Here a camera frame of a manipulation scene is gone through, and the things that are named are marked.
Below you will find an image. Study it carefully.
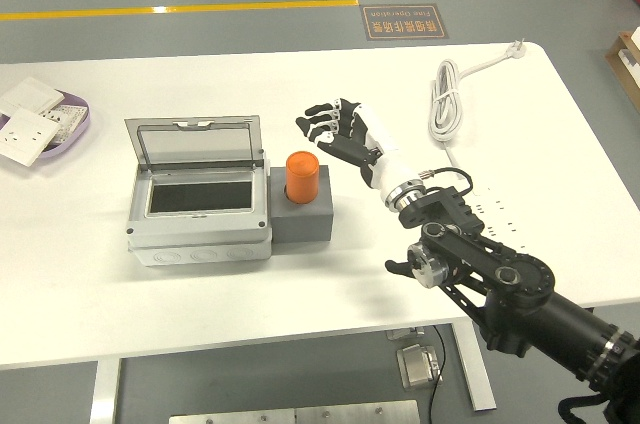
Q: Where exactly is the white left table leg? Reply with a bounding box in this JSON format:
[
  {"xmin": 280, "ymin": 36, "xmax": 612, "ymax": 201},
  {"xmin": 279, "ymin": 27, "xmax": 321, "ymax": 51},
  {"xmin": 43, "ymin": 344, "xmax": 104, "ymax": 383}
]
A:
[{"xmin": 89, "ymin": 357, "xmax": 123, "ymax": 424}]

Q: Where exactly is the table underside bracket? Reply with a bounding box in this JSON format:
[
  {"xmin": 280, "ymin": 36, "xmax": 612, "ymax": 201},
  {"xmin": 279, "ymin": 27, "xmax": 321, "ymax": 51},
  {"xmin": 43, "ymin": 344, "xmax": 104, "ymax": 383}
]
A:
[{"xmin": 385, "ymin": 326, "xmax": 426, "ymax": 341}]

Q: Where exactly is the silver floor box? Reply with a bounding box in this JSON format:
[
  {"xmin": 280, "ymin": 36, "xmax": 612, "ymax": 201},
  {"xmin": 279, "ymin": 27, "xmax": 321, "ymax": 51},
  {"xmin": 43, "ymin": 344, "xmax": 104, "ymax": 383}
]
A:
[{"xmin": 396, "ymin": 343, "xmax": 445, "ymax": 390}]

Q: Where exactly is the white right table leg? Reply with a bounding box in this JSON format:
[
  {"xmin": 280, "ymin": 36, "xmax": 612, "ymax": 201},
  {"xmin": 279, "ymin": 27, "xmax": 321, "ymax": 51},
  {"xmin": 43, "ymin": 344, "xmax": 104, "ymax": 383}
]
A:
[{"xmin": 452, "ymin": 321, "xmax": 497, "ymax": 413}]

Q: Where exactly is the grey junction box clear lid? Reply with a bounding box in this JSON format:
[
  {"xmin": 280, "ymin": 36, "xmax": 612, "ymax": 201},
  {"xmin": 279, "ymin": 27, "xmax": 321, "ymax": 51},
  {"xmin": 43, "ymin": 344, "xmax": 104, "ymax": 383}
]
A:
[{"xmin": 123, "ymin": 113, "xmax": 274, "ymax": 269}]

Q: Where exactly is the purple tray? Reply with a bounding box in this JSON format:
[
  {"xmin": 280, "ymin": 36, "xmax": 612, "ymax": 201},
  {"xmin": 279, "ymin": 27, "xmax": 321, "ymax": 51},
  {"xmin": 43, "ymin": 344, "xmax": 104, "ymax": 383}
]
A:
[{"xmin": 0, "ymin": 88, "xmax": 93, "ymax": 160}]

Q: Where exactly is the brown floor sign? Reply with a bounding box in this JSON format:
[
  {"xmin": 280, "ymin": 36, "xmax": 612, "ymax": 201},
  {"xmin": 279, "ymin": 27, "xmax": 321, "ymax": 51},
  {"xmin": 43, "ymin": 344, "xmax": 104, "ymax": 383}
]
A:
[{"xmin": 360, "ymin": 3, "xmax": 450, "ymax": 40}]

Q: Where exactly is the thin black cable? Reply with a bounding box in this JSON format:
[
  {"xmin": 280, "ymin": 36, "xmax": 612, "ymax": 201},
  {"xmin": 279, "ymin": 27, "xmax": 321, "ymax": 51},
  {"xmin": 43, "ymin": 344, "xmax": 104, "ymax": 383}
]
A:
[{"xmin": 427, "ymin": 324, "xmax": 449, "ymax": 398}]

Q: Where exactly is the white power strip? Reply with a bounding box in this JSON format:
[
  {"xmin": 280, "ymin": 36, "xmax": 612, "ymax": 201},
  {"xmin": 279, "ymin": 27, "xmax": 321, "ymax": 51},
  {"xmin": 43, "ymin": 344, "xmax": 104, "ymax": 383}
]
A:
[{"xmin": 446, "ymin": 174, "xmax": 531, "ymax": 256}]

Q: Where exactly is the white wall socket panel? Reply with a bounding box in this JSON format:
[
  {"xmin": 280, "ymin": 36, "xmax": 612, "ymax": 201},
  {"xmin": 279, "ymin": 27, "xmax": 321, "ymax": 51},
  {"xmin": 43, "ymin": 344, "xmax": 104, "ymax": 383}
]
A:
[{"xmin": 0, "ymin": 108, "xmax": 60, "ymax": 168}]

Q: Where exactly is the white power cord with plug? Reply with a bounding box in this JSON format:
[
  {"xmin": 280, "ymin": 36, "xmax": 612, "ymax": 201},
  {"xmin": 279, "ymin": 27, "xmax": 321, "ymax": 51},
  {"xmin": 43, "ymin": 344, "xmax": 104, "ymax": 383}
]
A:
[{"xmin": 428, "ymin": 39, "xmax": 526, "ymax": 170}]

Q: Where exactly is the yellow floor tape line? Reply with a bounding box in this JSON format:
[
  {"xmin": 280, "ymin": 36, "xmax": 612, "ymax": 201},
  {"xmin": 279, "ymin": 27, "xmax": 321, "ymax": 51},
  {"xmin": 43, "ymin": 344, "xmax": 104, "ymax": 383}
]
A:
[{"xmin": 0, "ymin": 0, "xmax": 360, "ymax": 23}]

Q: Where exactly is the white table leg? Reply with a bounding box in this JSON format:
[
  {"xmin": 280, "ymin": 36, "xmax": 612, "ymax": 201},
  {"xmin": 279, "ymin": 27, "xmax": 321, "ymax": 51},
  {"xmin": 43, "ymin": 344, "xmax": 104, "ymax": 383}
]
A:
[
  {"xmin": 89, "ymin": 357, "xmax": 123, "ymax": 424},
  {"xmin": 452, "ymin": 321, "xmax": 497, "ymax": 413}
]

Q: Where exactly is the white wall switch panel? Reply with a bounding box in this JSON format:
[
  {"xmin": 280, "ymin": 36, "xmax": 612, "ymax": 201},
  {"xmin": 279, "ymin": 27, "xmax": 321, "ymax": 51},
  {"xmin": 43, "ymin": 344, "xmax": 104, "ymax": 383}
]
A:
[{"xmin": 0, "ymin": 76, "xmax": 66, "ymax": 118}]

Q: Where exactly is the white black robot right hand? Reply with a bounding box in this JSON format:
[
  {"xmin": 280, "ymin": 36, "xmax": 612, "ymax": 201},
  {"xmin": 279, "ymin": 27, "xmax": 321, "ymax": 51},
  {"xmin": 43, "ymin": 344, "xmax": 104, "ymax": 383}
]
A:
[{"xmin": 295, "ymin": 97, "xmax": 420, "ymax": 204}]

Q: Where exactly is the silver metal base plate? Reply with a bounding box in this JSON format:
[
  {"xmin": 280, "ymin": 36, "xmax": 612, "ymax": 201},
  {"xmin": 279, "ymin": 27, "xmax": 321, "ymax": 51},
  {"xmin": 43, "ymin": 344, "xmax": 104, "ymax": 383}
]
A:
[{"xmin": 168, "ymin": 399, "xmax": 421, "ymax": 424}]

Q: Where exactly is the orange cylinder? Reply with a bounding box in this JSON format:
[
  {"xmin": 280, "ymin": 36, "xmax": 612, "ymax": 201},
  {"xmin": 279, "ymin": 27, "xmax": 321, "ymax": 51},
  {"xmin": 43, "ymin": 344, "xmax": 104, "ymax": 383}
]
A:
[{"xmin": 284, "ymin": 150, "xmax": 321, "ymax": 205}]

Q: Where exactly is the wooden box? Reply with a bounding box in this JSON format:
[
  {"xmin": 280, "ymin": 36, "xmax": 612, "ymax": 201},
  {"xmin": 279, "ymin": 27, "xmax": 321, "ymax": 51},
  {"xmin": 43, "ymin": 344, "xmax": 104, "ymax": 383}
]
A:
[{"xmin": 603, "ymin": 26, "xmax": 640, "ymax": 113}]

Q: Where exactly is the grey cube with round hole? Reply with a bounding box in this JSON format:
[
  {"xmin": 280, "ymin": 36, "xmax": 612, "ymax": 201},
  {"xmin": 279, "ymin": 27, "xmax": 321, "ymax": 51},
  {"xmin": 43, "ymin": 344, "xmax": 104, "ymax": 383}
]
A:
[{"xmin": 268, "ymin": 163, "xmax": 334, "ymax": 245}]

